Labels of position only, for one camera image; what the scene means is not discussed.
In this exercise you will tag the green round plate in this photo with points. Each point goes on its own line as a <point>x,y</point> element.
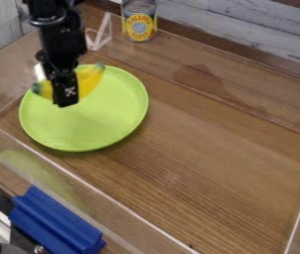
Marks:
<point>98,122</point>

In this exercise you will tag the yellow labelled tin can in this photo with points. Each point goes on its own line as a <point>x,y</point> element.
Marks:
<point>139,21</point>

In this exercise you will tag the yellow toy banana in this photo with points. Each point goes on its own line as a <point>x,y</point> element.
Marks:
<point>88,76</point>

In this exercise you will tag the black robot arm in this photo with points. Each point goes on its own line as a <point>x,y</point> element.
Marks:
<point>39,7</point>

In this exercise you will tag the clear acrylic triangle bracket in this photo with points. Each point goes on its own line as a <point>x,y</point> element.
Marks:
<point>96,38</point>

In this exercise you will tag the blue plastic clamp block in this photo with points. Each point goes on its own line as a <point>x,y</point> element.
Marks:
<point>52,225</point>

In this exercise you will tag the clear acrylic front wall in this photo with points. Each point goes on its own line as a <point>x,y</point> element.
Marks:
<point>127,232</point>

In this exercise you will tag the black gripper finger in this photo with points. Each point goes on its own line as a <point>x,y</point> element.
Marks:
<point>64,86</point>

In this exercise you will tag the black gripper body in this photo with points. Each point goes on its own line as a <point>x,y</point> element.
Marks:
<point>63,44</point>

